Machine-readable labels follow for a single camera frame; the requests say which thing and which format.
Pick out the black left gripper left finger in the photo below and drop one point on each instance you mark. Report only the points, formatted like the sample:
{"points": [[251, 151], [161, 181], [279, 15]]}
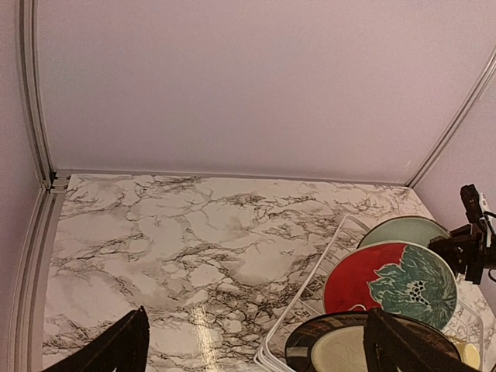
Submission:
{"points": [[121, 347]]}

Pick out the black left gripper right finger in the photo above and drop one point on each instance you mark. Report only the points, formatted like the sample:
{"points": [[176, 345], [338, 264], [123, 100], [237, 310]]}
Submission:
{"points": [[390, 346]]}

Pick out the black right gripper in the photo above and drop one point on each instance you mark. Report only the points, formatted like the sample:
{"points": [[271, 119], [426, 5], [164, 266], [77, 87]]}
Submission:
{"points": [[469, 251]]}

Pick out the pale green flower plate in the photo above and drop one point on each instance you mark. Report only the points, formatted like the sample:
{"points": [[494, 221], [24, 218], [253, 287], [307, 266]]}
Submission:
{"points": [[411, 229]]}

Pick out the red plate with teal flower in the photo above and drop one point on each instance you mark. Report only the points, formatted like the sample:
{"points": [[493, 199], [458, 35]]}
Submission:
{"points": [[398, 277]]}

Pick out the large black rimmed cream plate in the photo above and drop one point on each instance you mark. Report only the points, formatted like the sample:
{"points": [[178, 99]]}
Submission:
{"points": [[334, 342]]}

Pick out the yellow mug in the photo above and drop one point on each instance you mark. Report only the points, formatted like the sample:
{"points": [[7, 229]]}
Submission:
{"points": [[468, 352]]}

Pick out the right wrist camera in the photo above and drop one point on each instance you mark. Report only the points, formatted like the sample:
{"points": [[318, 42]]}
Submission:
{"points": [[475, 206]]}

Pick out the right aluminium frame post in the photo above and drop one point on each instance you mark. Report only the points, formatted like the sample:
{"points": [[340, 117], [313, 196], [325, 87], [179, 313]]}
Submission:
{"points": [[478, 88]]}

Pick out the aluminium frame post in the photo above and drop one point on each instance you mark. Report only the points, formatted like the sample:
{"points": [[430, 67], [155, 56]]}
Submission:
{"points": [[29, 76], [478, 88]]}

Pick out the white wire dish rack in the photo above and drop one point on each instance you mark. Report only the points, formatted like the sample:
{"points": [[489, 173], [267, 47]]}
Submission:
{"points": [[467, 324]]}

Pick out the left aluminium frame post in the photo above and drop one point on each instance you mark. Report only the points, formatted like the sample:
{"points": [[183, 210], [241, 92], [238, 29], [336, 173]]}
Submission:
{"points": [[29, 76]]}

